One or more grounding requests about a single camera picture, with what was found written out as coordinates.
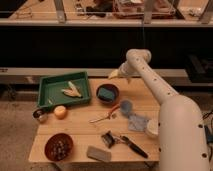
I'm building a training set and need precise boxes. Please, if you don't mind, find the blue grey towel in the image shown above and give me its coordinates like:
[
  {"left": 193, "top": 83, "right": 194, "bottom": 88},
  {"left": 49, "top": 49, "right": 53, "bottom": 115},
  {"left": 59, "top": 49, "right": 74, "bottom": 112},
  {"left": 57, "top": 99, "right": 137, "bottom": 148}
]
[{"left": 120, "top": 100, "right": 149, "bottom": 132}]

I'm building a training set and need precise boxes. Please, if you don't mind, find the grey rectangular block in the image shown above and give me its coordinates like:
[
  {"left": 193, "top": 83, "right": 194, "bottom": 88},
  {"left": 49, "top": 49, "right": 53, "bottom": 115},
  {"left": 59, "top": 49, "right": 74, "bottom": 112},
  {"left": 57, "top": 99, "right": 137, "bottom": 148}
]
[{"left": 86, "top": 146, "right": 111, "bottom": 162}]

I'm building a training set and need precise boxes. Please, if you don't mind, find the black handled tool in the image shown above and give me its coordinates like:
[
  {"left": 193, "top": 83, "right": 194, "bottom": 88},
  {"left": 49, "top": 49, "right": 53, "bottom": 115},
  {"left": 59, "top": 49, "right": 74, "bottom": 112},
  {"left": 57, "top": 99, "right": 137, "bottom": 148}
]
[{"left": 114, "top": 134, "right": 150, "bottom": 159}]

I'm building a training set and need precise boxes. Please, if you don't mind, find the brown bowl with nuts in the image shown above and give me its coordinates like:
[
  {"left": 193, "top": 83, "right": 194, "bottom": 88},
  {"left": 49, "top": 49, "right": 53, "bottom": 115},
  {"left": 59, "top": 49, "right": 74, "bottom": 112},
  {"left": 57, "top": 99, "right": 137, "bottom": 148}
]
[{"left": 44, "top": 133, "right": 73, "bottom": 162}]

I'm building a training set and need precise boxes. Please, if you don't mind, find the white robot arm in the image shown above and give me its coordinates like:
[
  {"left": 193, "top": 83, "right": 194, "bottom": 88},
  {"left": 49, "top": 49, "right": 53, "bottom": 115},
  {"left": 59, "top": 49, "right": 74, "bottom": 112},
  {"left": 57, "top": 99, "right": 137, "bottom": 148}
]
[{"left": 108, "top": 49, "right": 211, "bottom": 171}]

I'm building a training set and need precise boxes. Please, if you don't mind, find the green sponge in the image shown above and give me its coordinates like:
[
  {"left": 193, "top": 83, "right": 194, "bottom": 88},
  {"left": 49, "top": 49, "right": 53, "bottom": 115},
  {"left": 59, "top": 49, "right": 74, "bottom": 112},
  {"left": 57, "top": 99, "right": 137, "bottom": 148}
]
[{"left": 98, "top": 88, "right": 115, "bottom": 101}]

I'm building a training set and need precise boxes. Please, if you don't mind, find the small metal cup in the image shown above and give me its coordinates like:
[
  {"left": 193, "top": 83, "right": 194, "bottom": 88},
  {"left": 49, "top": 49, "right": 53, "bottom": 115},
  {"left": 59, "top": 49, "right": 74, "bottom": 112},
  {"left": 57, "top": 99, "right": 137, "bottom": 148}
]
[{"left": 33, "top": 109, "right": 48, "bottom": 123}]

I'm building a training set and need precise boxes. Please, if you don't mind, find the yellow round fruit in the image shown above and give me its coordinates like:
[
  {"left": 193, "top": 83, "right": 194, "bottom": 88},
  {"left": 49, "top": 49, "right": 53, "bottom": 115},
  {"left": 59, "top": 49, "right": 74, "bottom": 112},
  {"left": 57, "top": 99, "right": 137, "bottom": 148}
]
[{"left": 53, "top": 106, "right": 67, "bottom": 119}]

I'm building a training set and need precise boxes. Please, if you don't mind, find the white plastic cup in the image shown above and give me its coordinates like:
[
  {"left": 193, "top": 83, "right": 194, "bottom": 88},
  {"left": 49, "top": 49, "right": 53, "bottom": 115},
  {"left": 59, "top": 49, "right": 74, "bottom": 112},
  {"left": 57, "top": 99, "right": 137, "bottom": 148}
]
[{"left": 145, "top": 119, "right": 158, "bottom": 138}]

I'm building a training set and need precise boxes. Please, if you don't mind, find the dark bowl with sponge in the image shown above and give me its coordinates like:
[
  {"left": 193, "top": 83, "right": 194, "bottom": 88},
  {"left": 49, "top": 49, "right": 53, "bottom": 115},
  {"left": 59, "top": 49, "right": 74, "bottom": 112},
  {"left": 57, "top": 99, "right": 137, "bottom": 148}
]
[{"left": 96, "top": 84, "right": 119, "bottom": 104}]

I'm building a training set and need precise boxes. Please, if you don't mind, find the small black clip object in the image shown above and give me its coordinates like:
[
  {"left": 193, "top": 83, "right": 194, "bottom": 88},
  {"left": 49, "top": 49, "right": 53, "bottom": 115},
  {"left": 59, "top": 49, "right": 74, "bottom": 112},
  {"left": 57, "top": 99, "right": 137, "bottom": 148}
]
[{"left": 101, "top": 131, "right": 115, "bottom": 148}]

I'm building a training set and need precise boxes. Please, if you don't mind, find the green plastic tray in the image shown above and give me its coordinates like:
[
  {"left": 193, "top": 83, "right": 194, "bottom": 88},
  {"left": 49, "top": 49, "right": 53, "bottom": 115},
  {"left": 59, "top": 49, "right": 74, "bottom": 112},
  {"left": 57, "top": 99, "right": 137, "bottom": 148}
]
[{"left": 38, "top": 71, "right": 91, "bottom": 109}]

